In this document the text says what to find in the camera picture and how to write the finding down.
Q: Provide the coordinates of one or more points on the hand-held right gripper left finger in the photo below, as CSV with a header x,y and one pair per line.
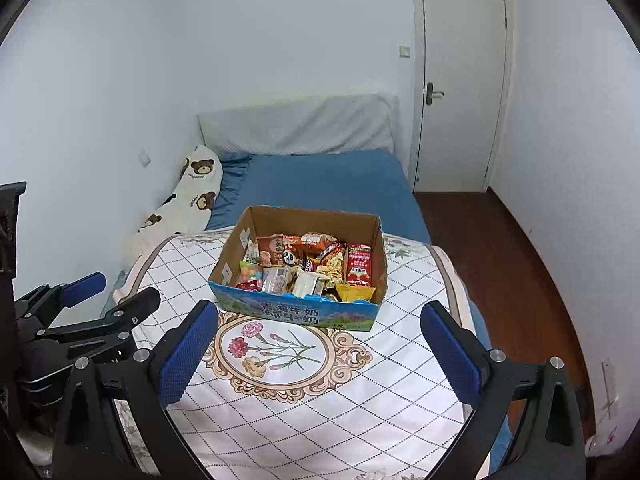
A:
x,y
187,355

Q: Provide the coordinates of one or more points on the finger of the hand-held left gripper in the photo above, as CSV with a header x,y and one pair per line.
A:
x,y
85,285
135,310

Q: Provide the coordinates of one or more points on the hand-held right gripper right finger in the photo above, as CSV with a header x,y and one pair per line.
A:
x,y
450,355

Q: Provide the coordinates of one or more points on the small red snack packet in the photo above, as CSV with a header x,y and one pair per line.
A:
x,y
248,286

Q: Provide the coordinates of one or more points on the colourful candy packet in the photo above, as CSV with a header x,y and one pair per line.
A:
x,y
251,272

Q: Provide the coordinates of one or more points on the cardboard box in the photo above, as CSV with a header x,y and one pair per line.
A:
x,y
300,312

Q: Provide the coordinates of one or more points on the red green-topped snack packet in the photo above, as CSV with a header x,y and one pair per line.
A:
x,y
359,265

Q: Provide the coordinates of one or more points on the grey cookie snack packet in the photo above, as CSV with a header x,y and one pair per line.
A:
x,y
306,285

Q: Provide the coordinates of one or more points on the plain yellow snack packet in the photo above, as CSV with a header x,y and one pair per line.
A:
x,y
356,293

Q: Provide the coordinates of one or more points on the white patterned quilt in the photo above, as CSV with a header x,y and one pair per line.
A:
x,y
350,410

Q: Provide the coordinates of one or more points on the bear print pillow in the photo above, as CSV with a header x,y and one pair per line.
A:
x,y
195,185

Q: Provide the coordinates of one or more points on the orange panda snack packet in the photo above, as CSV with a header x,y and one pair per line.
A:
x,y
290,259

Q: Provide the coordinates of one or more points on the yellow red snack packet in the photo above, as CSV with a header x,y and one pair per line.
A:
x,y
334,262

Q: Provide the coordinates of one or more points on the orange white-label snack packet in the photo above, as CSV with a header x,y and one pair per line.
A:
x,y
315,240

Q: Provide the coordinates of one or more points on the grey padded headboard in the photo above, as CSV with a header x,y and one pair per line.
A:
x,y
300,125

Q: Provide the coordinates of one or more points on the white door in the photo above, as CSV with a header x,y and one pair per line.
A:
x,y
460,85

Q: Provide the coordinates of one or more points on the white wall socket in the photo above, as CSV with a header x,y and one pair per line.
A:
x,y
145,159
607,371

